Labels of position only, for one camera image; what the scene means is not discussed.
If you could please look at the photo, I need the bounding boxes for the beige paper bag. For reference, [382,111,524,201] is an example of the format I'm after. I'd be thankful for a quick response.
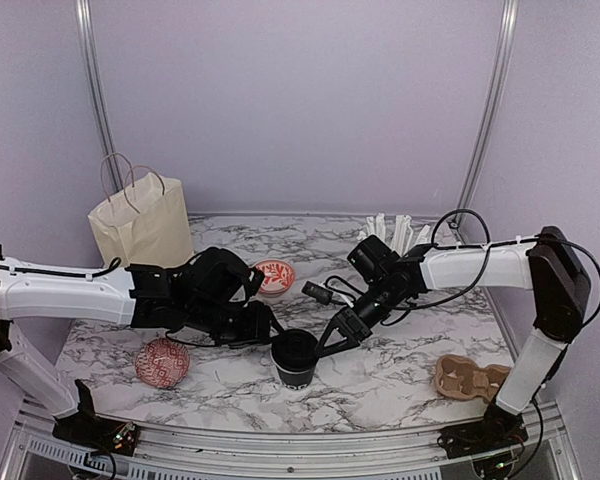
[88,166,194,268]

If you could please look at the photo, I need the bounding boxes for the black plastic cup lid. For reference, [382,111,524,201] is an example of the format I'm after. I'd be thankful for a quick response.
[271,329,318,372]

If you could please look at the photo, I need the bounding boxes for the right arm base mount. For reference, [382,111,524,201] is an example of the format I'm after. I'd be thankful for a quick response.
[437,401,529,459]

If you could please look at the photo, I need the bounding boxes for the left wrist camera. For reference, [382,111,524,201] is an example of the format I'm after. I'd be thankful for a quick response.
[241,267,265,303]

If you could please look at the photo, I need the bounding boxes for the red geometric patterned bowl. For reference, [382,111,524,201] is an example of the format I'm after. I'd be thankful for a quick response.
[135,338,191,389]

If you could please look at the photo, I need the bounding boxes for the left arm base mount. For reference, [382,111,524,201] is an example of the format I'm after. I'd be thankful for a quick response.
[52,380,139,457]

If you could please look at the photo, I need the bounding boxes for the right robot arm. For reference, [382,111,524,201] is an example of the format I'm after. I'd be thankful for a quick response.
[315,226,591,448]

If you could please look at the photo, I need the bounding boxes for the red floral small bowl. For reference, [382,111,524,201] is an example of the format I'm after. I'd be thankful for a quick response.
[253,259,296,297]

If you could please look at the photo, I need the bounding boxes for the black paper coffee cup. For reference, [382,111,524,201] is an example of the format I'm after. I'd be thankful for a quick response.
[275,364,315,391]

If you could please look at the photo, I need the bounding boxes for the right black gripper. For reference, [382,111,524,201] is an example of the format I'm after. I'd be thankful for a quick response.
[314,277,407,359]

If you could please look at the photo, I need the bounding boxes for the brown cardboard cup carrier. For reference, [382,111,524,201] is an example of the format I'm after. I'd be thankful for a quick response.
[434,354,511,404]

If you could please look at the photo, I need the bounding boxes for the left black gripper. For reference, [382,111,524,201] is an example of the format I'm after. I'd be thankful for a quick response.
[186,298,287,350]

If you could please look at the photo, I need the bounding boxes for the aluminium front rail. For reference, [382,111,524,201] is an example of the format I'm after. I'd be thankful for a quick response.
[0,399,584,480]

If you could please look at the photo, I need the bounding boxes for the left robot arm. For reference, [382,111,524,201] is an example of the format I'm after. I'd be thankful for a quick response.
[0,245,281,445]

